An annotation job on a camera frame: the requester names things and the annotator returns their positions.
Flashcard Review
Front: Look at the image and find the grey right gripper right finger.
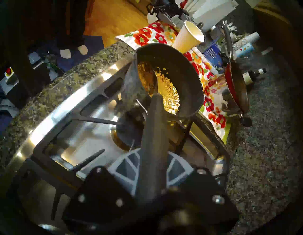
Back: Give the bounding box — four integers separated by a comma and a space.
166, 152, 240, 229

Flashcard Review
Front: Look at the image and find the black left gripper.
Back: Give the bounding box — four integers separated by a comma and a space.
147, 0, 190, 26

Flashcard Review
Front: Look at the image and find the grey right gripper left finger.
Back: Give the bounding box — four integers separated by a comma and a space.
62, 149, 143, 229

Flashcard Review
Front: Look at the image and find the white paper cup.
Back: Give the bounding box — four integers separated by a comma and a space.
172, 21, 205, 54

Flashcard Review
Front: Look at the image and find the dark grey saucepan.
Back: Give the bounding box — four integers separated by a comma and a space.
118, 43, 205, 119

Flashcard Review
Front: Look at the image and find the shiny steel stock pot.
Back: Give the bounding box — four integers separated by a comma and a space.
221, 88, 253, 127

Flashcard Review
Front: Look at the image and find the blue foil sheet box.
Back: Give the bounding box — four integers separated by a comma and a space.
203, 39, 224, 72

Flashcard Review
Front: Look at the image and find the cup of white utensils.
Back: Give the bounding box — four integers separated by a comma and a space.
223, 20, 238, 34

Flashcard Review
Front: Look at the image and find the stainless steel gas cooktop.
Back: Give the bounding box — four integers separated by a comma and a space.
0, 54, 232, 235

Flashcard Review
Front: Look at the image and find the floral kitchen towel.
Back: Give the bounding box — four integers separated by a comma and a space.
115, 21, 228, 140

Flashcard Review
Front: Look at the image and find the stack of white paper cups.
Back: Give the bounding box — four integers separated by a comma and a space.
233, 32, 260, 50

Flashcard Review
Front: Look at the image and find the leaf print paper cup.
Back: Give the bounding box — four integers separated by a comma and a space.
237, 43, 255, 59

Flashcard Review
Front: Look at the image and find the navy blue fabric cover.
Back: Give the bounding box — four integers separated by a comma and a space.
28, 36, 105, 72

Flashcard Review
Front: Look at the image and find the dark bottle white cap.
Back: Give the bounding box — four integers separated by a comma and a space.
243, 68, 267, 86

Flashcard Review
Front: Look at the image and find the person in black trousers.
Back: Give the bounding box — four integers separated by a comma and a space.
0, 0, 88, 49

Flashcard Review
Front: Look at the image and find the red frying pan grey handle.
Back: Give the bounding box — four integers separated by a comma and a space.
222, 20, 250, 114

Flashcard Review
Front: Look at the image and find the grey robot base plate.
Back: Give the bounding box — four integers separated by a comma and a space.
28, 51, 60, 81

